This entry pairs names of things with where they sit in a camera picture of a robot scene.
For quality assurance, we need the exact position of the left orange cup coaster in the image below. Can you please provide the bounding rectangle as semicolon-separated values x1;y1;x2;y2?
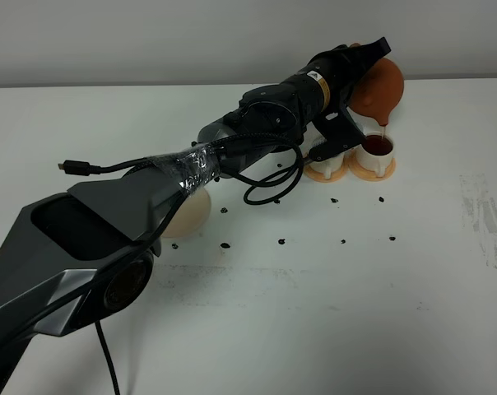
304;154;348;183

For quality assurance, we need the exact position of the right white teacup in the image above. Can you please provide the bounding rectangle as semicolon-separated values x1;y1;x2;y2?
355;133;394;178

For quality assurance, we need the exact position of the white teacup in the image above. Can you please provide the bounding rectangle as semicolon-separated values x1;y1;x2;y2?
355;133;394;178
309;154;346;182

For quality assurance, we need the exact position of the left white teacup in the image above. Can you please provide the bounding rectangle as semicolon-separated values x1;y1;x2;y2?
309;154;346;182

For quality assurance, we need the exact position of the right orange cup coaster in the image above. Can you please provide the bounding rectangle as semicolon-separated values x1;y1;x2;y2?
348;150;397;182

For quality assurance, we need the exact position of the beige round teapot coaster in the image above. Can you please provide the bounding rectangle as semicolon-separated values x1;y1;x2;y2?
161;188;211;239

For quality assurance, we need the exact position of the brown clay teapot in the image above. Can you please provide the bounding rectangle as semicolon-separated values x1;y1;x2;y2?
349;58;404;127

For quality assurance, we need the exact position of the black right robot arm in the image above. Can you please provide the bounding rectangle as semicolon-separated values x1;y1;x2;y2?
0;39;391;362

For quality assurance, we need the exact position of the loose black cable plug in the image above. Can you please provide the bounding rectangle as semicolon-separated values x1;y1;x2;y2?
58;158;148;176

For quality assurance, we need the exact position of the orange cup coaster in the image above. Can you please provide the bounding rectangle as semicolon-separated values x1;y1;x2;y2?
348;150;397;182
304;154;348;183

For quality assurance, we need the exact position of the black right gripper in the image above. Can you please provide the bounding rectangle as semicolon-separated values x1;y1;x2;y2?
314;37;391;123

